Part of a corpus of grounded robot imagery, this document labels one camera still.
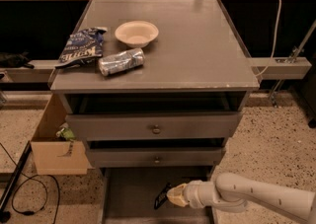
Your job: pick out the crushed silver can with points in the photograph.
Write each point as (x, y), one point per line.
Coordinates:
(121, 61)

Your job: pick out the grey top drawer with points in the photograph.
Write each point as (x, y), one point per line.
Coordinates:
(101, 127)

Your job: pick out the grey drawer cabinet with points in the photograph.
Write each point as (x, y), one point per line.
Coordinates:
(196, 65)

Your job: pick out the black rxbar chocolate bar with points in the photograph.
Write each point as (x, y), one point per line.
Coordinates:
(162, 197)

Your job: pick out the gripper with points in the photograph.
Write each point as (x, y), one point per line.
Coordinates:
(192, 192)

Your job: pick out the black bar on floor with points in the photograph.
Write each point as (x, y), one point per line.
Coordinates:
(9, 181)

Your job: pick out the black bag on ledge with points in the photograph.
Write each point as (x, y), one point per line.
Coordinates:
(15, 60)

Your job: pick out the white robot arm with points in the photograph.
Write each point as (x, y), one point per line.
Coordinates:
(231, 193)

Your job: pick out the green item in box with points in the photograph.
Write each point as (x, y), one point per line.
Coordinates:
(65, 132)

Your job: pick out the blue kettle chips bag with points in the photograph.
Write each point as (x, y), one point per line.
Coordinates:
(82, 48)

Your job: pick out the grey open bottom drawer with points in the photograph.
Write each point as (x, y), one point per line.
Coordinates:
(130, 193)

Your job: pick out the white paper bowl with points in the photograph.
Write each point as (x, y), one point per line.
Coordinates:
(136, 33)

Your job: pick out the brown cardboard box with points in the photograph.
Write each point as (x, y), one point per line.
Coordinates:
(53, 155)

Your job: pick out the grey middle drawer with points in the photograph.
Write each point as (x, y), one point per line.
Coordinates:
(155, 157)

